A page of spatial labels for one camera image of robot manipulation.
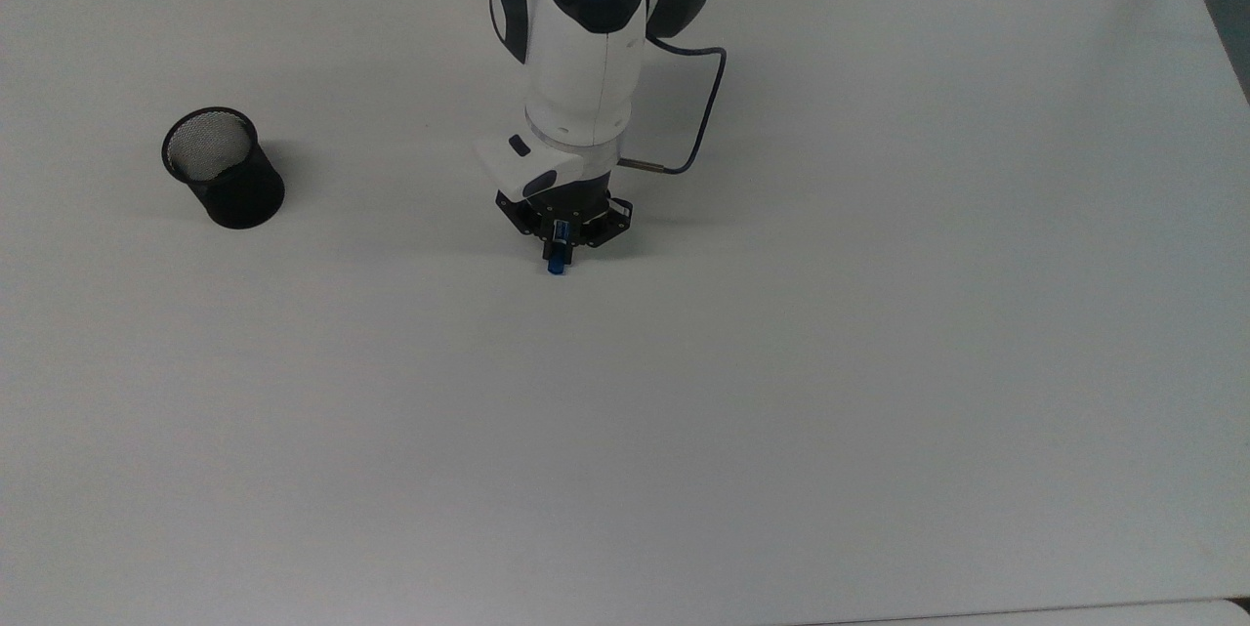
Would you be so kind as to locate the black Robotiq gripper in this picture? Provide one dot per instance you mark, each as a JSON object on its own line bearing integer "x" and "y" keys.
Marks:
{"x": 576, "y": 206}

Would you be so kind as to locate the blue and white marker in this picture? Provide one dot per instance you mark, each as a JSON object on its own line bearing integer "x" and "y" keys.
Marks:
{"x": 557, "y": 265}

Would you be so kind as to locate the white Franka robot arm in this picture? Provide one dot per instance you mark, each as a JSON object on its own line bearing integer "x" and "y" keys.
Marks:
{"x": 586, "y": 79}

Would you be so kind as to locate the black mesh pen holder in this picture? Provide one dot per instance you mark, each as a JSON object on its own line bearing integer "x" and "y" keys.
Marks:
{"x": 244, "y": 201}

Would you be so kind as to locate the white neighbouring table edge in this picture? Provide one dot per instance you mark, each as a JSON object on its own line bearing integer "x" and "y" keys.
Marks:
{"x": 1055, "y": 616}

